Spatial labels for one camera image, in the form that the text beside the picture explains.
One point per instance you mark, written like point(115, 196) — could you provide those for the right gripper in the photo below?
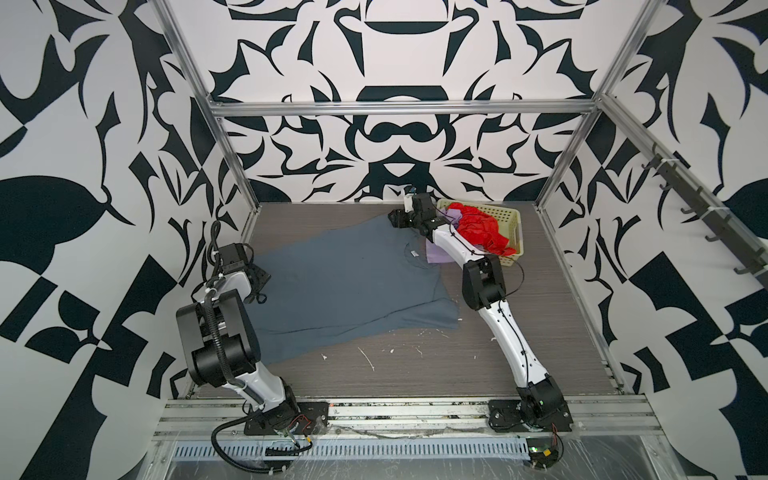
point(396, 219)

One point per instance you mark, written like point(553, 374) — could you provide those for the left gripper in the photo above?
point(260, 273)

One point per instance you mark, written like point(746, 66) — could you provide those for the grey t shirt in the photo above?
point(346, 284)

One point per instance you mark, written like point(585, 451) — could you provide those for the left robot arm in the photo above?
point(220, 344)

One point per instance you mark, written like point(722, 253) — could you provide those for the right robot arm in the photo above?
point(484, 291)

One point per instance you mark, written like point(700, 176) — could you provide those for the lilac t shirt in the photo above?
point(434, 253)

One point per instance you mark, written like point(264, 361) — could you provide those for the red t shirt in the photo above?
point(482, 230)

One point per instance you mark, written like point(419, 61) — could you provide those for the pale green plastic basket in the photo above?
point(510, 225)

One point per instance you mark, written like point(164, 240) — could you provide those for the small electronics board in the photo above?
point(544, 453)

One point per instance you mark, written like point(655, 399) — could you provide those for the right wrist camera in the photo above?
point(408, 198)

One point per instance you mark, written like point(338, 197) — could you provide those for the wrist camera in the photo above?
point(230, 259)
point(408, 198)

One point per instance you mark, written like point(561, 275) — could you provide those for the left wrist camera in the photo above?
point(230, 259)

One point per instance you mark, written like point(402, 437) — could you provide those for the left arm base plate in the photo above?
point(303, 418)

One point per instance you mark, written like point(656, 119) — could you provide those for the white slotted cable duct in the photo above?
point(379, 449)

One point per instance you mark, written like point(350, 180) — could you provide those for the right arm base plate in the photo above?
point(505, 416)

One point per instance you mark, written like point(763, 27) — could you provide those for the aluminium frame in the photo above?
point(558, 102)

